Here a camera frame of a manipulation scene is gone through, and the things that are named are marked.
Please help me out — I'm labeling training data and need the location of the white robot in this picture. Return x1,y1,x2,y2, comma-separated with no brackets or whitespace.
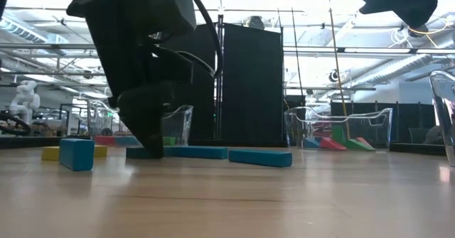
9,80,42,126

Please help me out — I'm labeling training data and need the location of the person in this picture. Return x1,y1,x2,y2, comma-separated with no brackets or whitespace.
422,125,445,146

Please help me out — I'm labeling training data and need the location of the black curved hose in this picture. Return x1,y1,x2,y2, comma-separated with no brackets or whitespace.
0,112,31,136

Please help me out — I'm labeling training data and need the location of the long blue block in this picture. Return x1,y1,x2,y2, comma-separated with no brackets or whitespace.
227,148,294,168
163,145,228,160

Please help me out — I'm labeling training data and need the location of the long yellow block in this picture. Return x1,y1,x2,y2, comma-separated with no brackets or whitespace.
41,145,108,162

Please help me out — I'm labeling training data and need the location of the medium green block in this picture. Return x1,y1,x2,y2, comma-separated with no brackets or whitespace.
331,124,351,143

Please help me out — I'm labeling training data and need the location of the medium blue block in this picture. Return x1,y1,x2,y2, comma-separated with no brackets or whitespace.
303,137,321,150

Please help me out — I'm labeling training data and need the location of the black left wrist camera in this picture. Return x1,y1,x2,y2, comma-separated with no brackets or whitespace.
133,0,197,37

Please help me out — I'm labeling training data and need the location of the black overhead camera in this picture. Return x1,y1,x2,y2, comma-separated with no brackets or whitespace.
248,15,266,30

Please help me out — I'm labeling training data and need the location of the black folding partition screen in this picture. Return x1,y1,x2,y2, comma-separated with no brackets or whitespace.
159,15,285,146

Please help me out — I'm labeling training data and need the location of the low black partition wall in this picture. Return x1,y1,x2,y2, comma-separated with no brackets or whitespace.
329,101,439,146

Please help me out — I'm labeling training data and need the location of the blue upright cube block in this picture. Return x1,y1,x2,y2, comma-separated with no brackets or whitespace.
59,138,95,172

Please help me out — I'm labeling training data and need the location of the large clear plastic bin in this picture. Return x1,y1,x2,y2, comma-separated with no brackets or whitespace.
428,70,455,168

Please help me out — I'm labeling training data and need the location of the yellow cable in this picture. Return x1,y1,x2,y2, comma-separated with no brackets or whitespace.
326,0,352,141

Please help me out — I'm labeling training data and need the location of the grey office chair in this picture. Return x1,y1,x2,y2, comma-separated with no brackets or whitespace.
407,126,426,145

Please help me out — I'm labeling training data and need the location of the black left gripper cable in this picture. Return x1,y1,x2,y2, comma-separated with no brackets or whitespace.
184,0,224,79

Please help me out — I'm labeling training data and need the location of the long teal block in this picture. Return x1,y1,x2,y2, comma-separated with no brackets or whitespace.
125,146,166,160

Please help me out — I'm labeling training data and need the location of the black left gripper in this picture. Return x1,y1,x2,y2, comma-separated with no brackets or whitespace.
65,0,195,160

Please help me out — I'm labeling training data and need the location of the small red block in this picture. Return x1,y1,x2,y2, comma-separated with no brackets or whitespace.
94,135,117,146

